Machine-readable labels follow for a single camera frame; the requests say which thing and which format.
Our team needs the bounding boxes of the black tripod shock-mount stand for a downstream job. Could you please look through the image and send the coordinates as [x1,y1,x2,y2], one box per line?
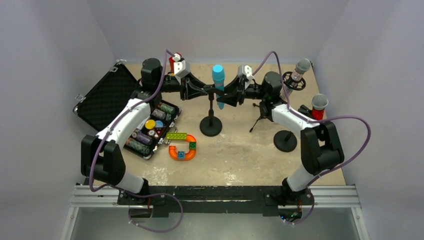
[244,71,310,136]

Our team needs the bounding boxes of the blue toy microphone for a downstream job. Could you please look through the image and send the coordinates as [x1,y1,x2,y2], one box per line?
[212,64,225,91]

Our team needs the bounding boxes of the black mic stand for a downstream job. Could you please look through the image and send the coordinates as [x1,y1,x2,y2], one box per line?
[273,105,319,153]
[199,84,223,137]

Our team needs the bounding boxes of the silver glitter microphone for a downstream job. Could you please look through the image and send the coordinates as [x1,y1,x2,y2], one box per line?
[280,58,312,101]

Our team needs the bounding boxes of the red glitter microphone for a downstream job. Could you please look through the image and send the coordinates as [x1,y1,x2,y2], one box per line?
[311,93,329,121]

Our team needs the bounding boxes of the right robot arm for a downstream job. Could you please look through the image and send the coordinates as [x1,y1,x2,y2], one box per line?
[217,71,345,206]

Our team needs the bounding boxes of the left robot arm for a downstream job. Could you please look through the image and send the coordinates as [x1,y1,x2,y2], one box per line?
[81,53,223,198]

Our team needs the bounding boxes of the red toy block car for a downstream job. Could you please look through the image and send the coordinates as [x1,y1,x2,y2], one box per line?
[168,52,182,76]

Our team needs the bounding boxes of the green toy brick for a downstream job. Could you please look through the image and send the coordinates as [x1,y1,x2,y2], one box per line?
[166,132,188,141]

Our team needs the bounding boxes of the orange curved toy track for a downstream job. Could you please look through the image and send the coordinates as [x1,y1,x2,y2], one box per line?
[168,133,198,162]

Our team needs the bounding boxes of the black poker chip case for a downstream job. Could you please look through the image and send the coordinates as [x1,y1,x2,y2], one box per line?
[73,58,182,160]

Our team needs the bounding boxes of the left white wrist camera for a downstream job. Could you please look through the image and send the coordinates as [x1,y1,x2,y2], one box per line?
[174,57,191,81]

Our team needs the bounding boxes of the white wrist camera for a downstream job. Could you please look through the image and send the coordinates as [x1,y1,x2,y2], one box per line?
[237,64,254,81]
[174,57,191,81]

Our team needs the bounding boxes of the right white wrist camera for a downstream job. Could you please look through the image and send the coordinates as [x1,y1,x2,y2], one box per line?
[237,64,254,81]

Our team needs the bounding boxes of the black base frame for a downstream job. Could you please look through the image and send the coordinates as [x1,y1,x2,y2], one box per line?
[117,185,313,219]

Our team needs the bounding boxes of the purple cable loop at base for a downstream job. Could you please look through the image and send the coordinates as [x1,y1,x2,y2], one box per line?
[128,193,184,233]

